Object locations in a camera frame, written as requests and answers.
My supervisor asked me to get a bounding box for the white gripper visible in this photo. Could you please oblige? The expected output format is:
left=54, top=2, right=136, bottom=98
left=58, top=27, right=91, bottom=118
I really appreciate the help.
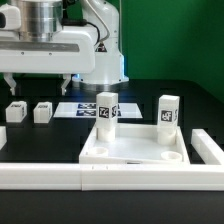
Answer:
left=0, top=3, right=96, bottom=95

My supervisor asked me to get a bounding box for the white square tabletop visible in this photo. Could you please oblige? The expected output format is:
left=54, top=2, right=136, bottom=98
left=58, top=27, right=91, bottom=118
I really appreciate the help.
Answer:
left=79, top=123, right=190, bottom=165

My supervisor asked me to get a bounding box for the white sheet with tags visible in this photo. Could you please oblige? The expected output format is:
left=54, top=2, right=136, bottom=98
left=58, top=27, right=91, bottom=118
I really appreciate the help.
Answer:
left=54, top=102, right=142, bottom=119

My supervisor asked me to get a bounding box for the white U-shaped fence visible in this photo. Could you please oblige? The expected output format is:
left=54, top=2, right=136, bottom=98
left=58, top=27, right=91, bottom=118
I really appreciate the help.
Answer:
left=0, top=129, right=224, bottom=191

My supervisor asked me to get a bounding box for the white cable on gripper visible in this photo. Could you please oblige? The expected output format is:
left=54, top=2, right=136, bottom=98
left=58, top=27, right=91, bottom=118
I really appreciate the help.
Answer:
left=81, top=0, right=111, bottom=44

